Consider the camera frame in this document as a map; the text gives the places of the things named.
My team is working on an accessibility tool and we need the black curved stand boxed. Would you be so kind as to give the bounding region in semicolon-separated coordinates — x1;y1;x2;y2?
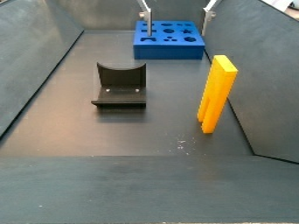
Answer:
90;64;145;107

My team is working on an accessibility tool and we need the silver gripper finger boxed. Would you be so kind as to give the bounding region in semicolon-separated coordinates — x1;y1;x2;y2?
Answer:
136;0;152;37
200;0;220;35

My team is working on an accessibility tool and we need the blue shape-sorting board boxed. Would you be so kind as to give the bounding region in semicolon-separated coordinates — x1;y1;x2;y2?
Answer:
133;21;205;60

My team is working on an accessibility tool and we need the yellow double-square peg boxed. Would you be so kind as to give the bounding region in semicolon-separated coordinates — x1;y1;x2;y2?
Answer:
197;55;239;134

